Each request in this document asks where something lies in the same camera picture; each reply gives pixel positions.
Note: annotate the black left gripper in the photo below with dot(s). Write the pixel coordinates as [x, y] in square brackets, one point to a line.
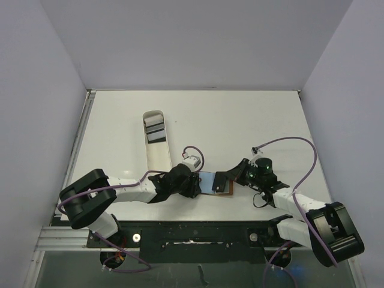
[194, 189]

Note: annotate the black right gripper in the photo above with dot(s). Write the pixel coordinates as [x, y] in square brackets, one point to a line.
[237, 173]

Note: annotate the black card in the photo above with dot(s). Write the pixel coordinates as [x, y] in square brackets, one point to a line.
[220, 183]
[154, 128]

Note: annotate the brown leather card holder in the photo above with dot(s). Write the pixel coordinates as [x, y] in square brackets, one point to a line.
[206, 181]

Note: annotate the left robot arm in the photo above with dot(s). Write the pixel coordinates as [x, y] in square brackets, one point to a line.
[85, 201]

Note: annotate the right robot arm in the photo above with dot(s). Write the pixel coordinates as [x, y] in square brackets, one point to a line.
[326, 228]

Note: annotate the grey card in tray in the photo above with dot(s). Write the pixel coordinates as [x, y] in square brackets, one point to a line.
[159, 136]

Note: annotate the white card stack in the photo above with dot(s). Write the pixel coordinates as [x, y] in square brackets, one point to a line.
[154, 119]

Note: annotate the white oblong tray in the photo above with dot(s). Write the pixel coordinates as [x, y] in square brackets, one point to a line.
[157, 154]

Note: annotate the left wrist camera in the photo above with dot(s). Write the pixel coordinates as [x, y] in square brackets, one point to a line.
[192, 162]

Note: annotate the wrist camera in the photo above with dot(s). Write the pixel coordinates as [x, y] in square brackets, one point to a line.
[257, 154]
[192, 162]

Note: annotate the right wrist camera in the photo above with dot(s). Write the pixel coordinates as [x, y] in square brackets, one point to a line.
[257, 154]

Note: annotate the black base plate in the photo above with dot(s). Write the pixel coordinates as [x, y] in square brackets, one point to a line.
[160, 242]

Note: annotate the aluminium rail frame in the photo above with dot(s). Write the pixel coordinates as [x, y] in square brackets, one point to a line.
[61, 237]

